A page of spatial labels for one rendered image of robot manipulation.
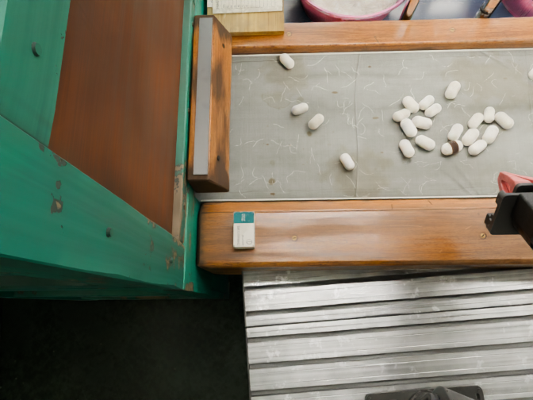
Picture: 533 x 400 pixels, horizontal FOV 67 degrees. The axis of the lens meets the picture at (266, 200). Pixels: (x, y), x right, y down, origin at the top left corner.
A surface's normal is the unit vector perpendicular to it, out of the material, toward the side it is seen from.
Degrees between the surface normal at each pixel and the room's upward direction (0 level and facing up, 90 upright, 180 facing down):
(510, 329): 0
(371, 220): 0
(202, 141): 0
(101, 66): 90
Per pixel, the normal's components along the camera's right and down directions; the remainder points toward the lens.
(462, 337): -0.03, -0.25
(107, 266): 1.00, -0.01
